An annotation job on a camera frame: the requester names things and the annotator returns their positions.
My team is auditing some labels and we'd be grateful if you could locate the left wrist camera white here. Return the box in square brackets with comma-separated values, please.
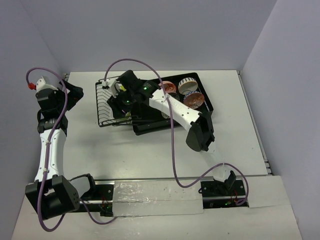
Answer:
[27, 76, 58, 93]

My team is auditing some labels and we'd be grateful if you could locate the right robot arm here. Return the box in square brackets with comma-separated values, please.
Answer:
[102, 70, 236, 196]

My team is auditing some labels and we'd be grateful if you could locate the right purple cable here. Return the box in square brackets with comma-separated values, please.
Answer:
[103, 58, 250, 206]

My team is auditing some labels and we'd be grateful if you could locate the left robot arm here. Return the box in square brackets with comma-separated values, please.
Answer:
[25, 76, 98, 220]

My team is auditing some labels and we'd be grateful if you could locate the black dish rack tray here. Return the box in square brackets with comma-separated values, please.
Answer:
[131, 72, 214, 136]

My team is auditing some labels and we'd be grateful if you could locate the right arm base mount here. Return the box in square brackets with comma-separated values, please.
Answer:
[198, 179, 249, 209]

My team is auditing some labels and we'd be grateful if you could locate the black wire plate rack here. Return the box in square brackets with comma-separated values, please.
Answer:
[95, 78, 142, 128]

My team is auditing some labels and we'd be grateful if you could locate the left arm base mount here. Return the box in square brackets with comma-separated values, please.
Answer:
[81, 182, 114, 217]

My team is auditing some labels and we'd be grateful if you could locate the orange blue geometric bowl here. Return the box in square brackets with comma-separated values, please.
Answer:
[183, 91, 205, 110]

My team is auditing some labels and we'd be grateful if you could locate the white taped sheet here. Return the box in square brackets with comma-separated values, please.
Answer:
[112, 179, 204, 217]

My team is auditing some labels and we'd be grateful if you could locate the white square bowl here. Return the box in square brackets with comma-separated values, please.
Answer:
[122, 112, 131, 121]

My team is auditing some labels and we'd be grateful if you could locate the white bowl pink rim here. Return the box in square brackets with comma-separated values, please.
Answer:
[178, 77, 198, 95]

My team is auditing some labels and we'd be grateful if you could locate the orange floral bowl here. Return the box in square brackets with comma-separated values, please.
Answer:
[159, 81, 177, 93]

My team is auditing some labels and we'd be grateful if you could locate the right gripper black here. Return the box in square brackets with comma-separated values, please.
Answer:
[106, 88, 136, 120]

